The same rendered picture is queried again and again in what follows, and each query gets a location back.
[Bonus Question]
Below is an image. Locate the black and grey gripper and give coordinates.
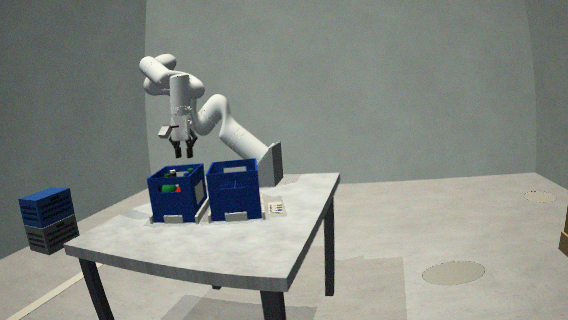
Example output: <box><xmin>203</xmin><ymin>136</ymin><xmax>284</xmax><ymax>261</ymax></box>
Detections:
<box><xmin>169</xmin><ymin>113</ymin><xmax>198</xmax><ymax>158</ymax></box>

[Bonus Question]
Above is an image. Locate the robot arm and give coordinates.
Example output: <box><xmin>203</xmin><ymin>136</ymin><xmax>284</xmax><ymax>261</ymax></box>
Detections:
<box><xmin>139</xmin><ymin>54</ymin><xmax>274</xmax><ymax>164</ymax></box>

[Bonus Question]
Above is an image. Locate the blue crate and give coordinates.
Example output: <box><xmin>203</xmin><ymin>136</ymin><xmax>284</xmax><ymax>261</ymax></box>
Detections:
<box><xmin>206</xmin><ymin>158</ymin><xmax>262</xmax><ymax>222</ymax></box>
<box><xmin>147</xmin><ymin>163</ymin><xmax>207</xmax><ymax>223</ymax></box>

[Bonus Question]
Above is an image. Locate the white paper strip with colored squares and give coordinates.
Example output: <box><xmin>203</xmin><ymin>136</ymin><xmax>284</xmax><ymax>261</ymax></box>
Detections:
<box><xmin>268</xmin><ymin>202</ymin><xmax>283</xmax><ymax>214</ymax></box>

